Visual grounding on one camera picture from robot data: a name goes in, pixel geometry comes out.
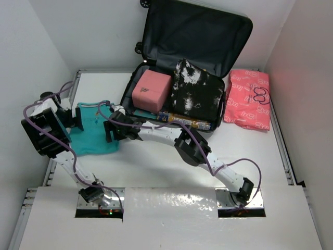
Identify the folded coral printed garment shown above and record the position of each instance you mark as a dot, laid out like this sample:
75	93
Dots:
248	99

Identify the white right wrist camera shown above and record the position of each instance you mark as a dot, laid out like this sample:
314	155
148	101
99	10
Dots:
119	108

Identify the black white tie-dye shirt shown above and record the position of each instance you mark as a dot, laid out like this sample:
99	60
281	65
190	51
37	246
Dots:
195	92

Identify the turquoise shorts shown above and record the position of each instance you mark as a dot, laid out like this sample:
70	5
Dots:
92	139

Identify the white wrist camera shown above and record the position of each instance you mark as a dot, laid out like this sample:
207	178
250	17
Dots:
119	108
53	103

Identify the teal flat box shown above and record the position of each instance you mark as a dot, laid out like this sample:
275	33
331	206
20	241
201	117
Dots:
145	114

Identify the grey open suitcase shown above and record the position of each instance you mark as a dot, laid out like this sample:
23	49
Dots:
208	38

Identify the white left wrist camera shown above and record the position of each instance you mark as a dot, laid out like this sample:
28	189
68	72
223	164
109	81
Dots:
53	103

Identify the yellow blue snack packet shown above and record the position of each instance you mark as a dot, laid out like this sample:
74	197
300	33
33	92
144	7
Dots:
198	124

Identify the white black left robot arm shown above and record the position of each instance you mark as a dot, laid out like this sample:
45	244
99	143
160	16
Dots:
47	129

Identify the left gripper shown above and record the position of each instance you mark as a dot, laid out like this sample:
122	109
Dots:
76	120

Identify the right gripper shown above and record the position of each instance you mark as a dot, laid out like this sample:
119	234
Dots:
110	127

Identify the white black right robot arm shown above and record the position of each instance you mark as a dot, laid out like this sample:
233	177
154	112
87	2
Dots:
192	147

